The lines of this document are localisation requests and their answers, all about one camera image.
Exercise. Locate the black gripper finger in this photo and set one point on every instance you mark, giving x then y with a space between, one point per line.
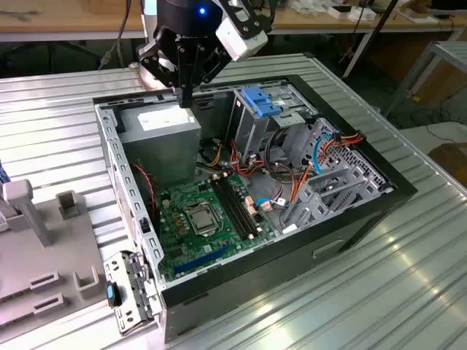
157 60
213 62

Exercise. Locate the grey disk bay cage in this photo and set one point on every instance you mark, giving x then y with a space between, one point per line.
313 212

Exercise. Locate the blue drive cage latch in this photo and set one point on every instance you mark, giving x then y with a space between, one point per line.
261 100

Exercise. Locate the grey optical drive cage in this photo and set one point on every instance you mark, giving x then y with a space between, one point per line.
251 135

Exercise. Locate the wooden desk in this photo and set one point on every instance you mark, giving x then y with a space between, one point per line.
73 20
310 20

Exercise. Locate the grey power supply unit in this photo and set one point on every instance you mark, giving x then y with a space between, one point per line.
160 153

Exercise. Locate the black RAM slot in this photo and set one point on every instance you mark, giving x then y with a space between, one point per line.
227 208
238 208
232 208
244 208

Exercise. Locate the white cardboard box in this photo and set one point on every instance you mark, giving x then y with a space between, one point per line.
359 14

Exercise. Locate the silver CPU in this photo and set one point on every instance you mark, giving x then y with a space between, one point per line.
201 221

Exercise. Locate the green motherboard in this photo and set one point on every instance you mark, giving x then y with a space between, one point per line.
211 241

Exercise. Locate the blue expansion slot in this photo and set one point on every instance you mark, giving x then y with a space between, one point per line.
200 259

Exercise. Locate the black open PC case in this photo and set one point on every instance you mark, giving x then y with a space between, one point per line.
255 277

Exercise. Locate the grey parts rack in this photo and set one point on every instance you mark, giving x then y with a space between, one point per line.
44 262

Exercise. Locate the brown cardboard box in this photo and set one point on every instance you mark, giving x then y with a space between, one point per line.
450 160

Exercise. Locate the brown arm base plate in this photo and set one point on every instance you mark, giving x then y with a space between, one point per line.
133 67

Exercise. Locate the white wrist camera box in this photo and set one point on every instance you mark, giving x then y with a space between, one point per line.
237 40

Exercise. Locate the silver expansion bracket latch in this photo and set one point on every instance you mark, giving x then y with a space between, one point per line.
126 315

